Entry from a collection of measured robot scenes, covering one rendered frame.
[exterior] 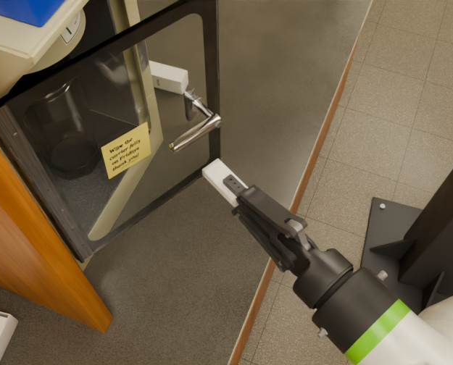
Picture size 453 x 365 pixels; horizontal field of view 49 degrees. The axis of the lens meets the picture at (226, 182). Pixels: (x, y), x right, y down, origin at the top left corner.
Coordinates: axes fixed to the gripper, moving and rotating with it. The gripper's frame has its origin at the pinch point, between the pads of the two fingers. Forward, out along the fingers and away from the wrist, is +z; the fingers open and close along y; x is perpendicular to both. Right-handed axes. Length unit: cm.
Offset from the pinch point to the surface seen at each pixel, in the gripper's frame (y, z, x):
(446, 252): -86, -25, -69
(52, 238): 7.7, 3.7, 22.6
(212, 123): 0.8, 8.6, -4.8
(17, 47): 31.2, 5.7, 16.5
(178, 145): 0.9, 8.7, 1.4
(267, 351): -120, -7, -13
